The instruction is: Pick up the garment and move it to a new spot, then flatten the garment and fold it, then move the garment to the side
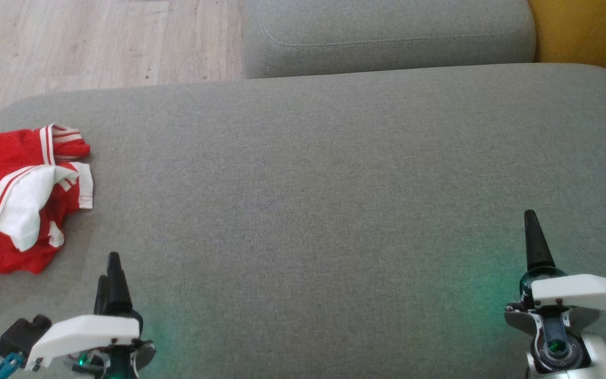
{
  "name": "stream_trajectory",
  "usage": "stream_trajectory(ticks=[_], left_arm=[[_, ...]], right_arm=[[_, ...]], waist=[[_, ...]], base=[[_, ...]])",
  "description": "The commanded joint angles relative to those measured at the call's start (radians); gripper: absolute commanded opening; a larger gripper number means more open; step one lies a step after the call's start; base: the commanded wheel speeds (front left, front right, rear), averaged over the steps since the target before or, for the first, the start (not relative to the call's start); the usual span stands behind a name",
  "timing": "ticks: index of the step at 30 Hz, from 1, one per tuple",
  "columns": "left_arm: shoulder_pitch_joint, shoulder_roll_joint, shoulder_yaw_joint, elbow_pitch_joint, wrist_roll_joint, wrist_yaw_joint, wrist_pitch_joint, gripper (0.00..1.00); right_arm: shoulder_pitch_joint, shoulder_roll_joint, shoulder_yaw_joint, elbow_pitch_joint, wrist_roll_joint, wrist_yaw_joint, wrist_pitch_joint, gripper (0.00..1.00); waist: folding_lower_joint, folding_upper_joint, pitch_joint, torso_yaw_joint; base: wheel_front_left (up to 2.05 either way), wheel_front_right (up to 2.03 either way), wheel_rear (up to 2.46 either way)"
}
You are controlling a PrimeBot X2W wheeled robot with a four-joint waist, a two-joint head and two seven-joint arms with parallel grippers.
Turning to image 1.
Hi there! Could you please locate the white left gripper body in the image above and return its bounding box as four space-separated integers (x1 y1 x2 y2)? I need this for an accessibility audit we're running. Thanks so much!
25 314 157 379

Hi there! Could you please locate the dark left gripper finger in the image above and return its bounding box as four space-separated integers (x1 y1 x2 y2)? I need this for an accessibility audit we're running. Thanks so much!
107 252 134 316
95 274 111 316

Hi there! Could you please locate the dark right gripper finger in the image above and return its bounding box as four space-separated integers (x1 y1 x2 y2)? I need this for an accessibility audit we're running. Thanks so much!
523 210 557 272

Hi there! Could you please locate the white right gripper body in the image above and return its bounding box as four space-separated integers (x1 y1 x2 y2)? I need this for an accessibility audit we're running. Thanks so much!
503 265 606 324

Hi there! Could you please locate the red white sports jersey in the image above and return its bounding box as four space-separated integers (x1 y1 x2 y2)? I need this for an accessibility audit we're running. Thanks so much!
0 124 95 252

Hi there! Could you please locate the large grey sofa seat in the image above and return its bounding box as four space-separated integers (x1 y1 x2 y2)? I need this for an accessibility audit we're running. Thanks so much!
0 63 606 379

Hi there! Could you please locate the yellow sofa backrest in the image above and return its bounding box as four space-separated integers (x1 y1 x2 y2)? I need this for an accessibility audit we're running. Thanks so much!
527 0 606 88

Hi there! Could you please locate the grey sofa cushion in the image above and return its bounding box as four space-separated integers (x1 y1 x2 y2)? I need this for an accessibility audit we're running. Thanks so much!
243 0 537 79

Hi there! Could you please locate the teal cable connector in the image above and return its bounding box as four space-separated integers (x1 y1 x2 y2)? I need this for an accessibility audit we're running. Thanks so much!
0 352 24 379

